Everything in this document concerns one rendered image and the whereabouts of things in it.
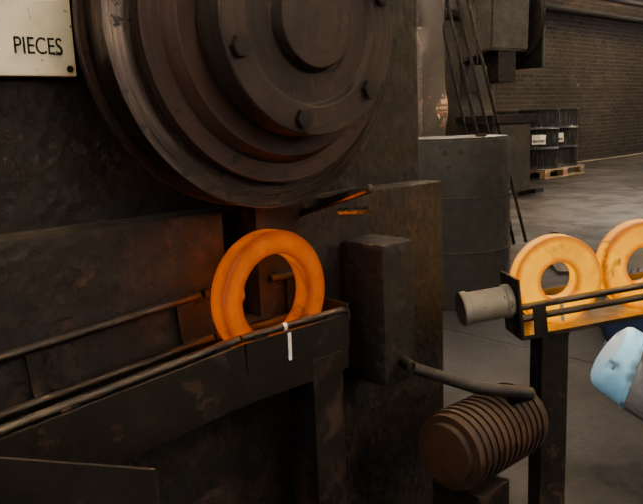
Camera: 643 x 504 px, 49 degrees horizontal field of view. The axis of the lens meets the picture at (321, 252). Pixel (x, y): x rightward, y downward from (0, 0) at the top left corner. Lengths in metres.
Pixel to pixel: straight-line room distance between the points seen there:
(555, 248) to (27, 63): 0.86
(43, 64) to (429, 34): 4.46
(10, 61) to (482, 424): 0.83
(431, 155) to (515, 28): 5.57
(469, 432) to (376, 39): 0.60
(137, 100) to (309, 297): 0.39
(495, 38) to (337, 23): 7.91
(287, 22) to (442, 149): 2.79
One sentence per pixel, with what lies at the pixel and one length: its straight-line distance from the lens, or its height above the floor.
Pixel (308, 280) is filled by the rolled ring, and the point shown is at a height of 0.76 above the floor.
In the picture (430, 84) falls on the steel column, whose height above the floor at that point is 1.21.
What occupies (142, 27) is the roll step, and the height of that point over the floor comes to 1.10.
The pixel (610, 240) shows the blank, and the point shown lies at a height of 0.77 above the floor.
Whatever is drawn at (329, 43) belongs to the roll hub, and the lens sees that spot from 0.91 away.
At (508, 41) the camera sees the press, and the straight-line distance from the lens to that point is 8.99.
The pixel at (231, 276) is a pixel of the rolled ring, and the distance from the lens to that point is 0.95.
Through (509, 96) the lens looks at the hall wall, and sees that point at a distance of 12.60.
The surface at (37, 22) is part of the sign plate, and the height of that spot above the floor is 1.12.
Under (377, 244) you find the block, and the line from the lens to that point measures 1.13.
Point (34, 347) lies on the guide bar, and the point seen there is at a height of 0.74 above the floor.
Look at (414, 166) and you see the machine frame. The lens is 1.40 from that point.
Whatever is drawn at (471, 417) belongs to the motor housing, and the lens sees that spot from 1.17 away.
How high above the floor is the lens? 0.99
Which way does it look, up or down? 10 degrees down
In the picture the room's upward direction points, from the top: 2 degrees counter-clockwise
